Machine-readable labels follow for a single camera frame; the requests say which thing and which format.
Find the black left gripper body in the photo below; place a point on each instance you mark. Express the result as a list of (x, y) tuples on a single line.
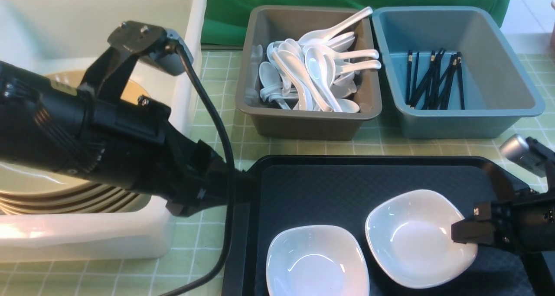
[(135, 147)]

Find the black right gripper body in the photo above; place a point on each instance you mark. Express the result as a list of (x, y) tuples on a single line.
[(525, 224)]

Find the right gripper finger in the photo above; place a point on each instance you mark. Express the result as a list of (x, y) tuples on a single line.
[(474, 231)]

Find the white square dish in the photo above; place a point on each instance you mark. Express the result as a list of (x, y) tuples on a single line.
[(410, 238), (316, 260)]

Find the white square dish front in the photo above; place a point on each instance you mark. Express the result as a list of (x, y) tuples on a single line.
[(316, 260)]

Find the white soup spoon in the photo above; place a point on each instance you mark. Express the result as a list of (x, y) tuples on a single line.
[(319, 70)]

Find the tan noodle bowl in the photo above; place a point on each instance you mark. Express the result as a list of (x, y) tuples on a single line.
[(21, 180)]

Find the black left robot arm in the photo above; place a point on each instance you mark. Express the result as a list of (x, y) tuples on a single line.
[(41, 120)]

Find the top stacked tan bowl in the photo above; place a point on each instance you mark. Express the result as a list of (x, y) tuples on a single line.
[(91, 193)]

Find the blue chopstick bin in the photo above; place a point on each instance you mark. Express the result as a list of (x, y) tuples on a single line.
[(497, 89)]

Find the black serving tray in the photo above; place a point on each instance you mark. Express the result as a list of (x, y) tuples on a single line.
[(294, 191)]

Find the white spoon centre long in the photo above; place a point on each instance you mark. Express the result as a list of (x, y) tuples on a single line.
[(293, 69)]

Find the grey-brown spoon bin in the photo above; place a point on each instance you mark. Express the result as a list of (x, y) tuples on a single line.
[(271, 23)]

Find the white spoon right lower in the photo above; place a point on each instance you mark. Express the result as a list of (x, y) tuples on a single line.
[(352, 67)]

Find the white spoon right upper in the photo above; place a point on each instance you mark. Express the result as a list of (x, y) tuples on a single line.
[(340, 56)]

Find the white spoon top of bin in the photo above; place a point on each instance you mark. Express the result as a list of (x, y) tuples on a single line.
[(322, 36)]

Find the large white plastic tub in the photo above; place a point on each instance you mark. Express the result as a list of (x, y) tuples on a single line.
[(47, 36)]

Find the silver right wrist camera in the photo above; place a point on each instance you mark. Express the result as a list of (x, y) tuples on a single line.
[(517, 150)]

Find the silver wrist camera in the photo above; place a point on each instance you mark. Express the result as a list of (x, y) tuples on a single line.
[(166, 58), (517, 150)]

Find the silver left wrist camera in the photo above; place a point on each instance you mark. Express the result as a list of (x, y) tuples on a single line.
[(166, 58)]

